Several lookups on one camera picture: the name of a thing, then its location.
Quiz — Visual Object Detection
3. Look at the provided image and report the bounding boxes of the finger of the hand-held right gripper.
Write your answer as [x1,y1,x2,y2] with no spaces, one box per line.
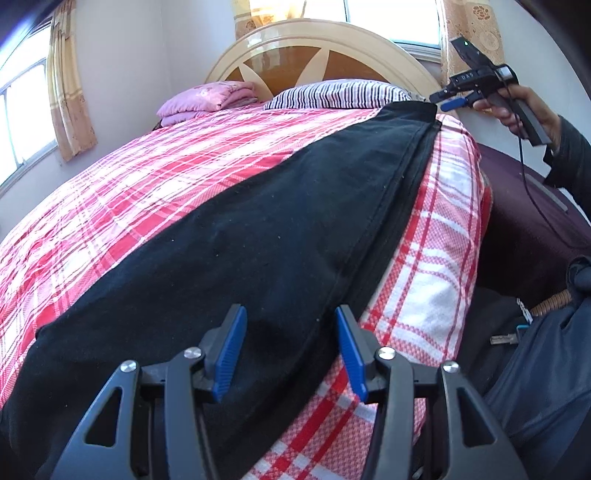
[429,89,467,104]
[440,93,483,112]

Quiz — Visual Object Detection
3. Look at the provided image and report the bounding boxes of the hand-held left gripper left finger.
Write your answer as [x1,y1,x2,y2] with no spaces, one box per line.
[50,304,247,480]

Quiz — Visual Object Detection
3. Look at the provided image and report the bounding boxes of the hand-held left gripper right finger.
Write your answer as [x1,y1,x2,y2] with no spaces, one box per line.
[335,305,529,480]

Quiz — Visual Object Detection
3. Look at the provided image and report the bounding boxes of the black pants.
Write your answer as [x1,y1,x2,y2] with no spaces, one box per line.
[0,102,437,480]

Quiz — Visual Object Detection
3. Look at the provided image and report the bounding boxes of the person's right forearm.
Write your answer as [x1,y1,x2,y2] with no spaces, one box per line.
[542,115,591,190]

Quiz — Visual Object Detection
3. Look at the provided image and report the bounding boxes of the person's right hand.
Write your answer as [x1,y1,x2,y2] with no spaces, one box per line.
[472,85,561,149]

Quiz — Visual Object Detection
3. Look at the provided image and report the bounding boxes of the beige patterned curtain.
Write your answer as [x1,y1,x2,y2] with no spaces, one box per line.
[231,0,347,40]
[46,0,99,162]
[438,0,504,84]

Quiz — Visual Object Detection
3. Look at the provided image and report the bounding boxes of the sliding window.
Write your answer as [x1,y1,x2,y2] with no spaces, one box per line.
[344,0,444,51]
[0,25,58,188]

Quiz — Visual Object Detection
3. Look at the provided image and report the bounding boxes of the striped pillow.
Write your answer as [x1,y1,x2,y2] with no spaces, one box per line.
[263,78,414,110]

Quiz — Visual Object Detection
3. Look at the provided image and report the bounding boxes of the dark maroon furniture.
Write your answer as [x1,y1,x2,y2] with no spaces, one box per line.
[475,143,591,296]

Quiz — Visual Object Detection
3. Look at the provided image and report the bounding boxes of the bunch of keys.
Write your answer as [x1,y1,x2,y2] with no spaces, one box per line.
[490,298,535,347]

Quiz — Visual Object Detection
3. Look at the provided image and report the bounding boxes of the wooden bed headboard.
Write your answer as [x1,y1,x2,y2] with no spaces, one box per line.
[203,18,446,104]

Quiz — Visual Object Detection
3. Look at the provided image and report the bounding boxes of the red plaid bed sheet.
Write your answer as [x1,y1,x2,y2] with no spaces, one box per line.
[0,104,492,480]

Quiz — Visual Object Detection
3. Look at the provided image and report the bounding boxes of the person's dark jacket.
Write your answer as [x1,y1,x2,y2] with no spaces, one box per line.
[455,256,591,480]

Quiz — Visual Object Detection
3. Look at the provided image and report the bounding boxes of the pink folded blanket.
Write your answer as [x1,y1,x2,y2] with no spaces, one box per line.
[156,80,259,127]

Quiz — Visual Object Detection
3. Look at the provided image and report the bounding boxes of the black cable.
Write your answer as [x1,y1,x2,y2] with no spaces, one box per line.
[516,131,591,254]

